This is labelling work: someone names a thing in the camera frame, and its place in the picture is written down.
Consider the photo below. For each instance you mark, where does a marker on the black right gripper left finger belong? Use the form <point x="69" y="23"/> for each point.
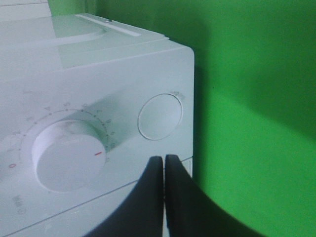
<point x="141" y="213"/>

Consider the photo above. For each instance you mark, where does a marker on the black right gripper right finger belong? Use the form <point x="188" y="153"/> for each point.
<point x="191" y="213"/>

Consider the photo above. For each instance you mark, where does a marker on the white microwave knob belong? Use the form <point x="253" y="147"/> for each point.
<point x="67" y="155"/>

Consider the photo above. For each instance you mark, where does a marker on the round white door button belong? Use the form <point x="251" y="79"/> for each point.
<point x="160" y="116"/>

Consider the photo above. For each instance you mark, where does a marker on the white microwave oven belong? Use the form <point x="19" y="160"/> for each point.
<point x="84" y="67"/>

